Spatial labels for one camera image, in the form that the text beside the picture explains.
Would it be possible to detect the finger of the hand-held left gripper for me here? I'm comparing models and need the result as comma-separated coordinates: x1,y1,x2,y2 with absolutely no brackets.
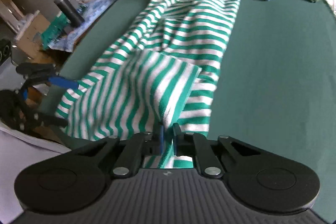
16,63,79,89
20,82,68,130

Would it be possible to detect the blue patterned cloth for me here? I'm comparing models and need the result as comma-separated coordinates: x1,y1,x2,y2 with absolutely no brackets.
43,0,126,52

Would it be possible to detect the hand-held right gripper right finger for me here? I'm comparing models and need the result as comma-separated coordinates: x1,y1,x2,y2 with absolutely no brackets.
172,123,263,178

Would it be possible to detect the black speaker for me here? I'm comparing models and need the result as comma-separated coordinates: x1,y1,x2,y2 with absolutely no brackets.
0,39,12,67

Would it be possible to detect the cardboard box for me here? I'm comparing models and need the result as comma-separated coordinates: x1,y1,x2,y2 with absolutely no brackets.
10,10,66,67

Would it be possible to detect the green white striped shirt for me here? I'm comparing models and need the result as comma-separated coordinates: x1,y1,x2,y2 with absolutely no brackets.
55,0,242,169

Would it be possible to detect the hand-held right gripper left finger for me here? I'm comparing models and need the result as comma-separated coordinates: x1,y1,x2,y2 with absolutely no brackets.
71,123,165,178

